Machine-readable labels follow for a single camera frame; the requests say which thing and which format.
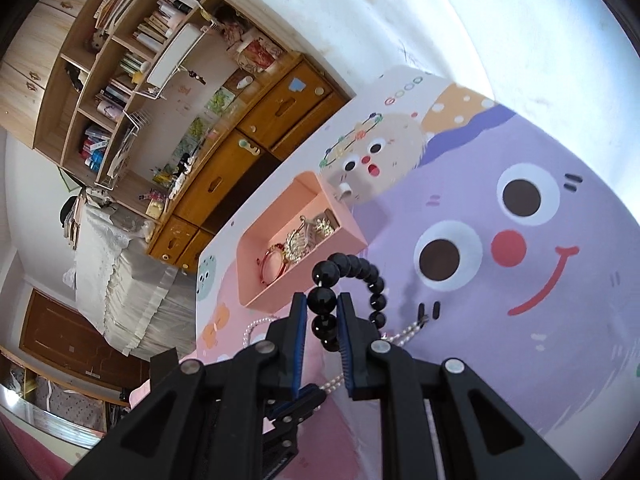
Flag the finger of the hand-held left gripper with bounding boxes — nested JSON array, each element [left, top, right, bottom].
[[260, 383, 327, 480]]

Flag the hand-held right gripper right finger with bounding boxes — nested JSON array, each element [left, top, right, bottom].
[[336, 292, 583, 480]]

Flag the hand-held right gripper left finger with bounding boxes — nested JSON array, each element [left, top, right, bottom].
[[65, 292, 308, 480]]

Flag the black bead bracelet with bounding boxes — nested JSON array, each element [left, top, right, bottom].
[[306, 253, 390, 352]]

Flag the pink plastic organizer box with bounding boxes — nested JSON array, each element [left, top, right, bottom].
[[235, 170, 369, 311]]

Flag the gold rhinestone jewelry piece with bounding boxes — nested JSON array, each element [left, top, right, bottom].
[[312, 209, 337, 237]]

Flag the rhinestone leaf brooch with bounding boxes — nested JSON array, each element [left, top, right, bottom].
[[282, 227, 319, 265]]

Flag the brown wooden door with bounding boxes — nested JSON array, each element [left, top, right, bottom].
[[19, 287, 152, 392]]

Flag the bed with white cover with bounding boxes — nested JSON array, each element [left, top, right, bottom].
[[62, 199, 199, 357]]

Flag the wooden desk with drawers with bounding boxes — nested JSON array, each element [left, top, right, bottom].
[[145, 53, 356, 276]]

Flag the blue boxes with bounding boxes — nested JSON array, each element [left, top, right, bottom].
[[81, 126, 109, 172]]

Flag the cartoon printed table mat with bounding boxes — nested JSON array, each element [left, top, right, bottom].
[[194, 65, 640, 480]]

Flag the floral picture card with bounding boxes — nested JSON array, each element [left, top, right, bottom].
[[238, 29, 287, 75]]

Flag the wooden bookshelf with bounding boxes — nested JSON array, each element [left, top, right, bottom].
[[0, 0, 301, 211]]

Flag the row of books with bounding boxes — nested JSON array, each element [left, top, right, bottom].
[[132, 0, 211, 53]]

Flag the white pearl necklace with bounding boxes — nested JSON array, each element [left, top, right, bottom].
[[243, 315, 430, 392]]

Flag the red bangle bracelet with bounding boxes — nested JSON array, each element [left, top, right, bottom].
[[256, 243, 294, 287]]

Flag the colourful bead bracelet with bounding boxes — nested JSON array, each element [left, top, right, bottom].
[[319, 113, 384, 167]]

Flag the white wire standing rack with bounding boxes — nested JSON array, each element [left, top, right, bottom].
[[94, 110, 142, 192]]

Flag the white wire shelf rack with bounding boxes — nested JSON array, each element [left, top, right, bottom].
[[144, 22, 212, 102]]

